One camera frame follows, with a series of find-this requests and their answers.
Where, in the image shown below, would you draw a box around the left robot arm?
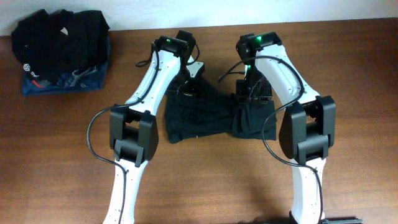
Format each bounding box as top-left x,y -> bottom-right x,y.
104,34 -> 204,223

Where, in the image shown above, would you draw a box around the dark teal t-shirt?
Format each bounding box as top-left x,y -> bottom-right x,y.
164,79 -> 277,144

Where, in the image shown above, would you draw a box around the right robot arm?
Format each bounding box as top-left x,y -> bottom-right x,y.
236,32 -> 363,223

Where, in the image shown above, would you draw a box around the folded blue jeans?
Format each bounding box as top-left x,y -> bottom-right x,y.
11,30 -> 110,96

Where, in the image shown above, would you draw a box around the black folded sweater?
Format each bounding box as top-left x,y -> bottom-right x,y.
11,9 -> 109,83

